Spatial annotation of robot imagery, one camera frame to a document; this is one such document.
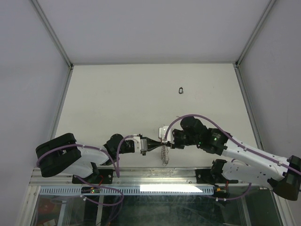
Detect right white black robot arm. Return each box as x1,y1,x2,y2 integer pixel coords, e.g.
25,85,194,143
158,114,301,201

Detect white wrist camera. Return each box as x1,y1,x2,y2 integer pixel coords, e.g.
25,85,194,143
132,134,147,153
158,126,171,144

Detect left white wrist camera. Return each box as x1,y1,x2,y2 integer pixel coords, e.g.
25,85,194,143
132,134,147,153

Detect aluminium mounting rail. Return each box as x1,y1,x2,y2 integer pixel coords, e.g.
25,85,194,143
29,167,210,186

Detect metal disc with key rings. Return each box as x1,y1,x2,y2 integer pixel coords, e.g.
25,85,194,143
160,145,169,166

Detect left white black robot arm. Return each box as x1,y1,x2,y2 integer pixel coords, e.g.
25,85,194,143
35,133,162,183

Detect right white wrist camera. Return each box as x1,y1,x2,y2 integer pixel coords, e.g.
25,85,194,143
158,126,171,144

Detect white slotted cable duct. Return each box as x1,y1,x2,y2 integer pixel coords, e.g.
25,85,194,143
40,184,214,196

